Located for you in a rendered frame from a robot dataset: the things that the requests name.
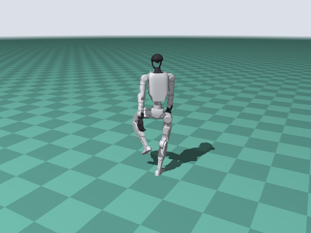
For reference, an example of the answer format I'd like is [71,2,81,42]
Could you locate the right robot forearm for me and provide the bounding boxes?
[167,94,174,108]

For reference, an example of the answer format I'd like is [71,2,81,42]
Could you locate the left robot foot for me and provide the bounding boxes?
[141,146,152,155]

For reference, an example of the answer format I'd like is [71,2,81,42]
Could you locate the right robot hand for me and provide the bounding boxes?
[165,106,173,114]

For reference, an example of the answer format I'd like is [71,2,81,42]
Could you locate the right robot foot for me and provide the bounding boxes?
[155,167,165,176]

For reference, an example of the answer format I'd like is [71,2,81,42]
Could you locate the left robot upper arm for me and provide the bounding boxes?
[139,74,149,100]

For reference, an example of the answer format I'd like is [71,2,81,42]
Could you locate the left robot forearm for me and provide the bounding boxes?
[138,93,144,117]

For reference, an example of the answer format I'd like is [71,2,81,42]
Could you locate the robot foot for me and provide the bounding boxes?
[141,146,152,155]
[155,167,165,176]

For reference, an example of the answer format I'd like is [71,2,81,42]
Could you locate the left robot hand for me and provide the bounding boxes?
[137,112,146,132]

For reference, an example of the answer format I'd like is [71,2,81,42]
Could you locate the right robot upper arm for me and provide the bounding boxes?
[168,73,175,96]

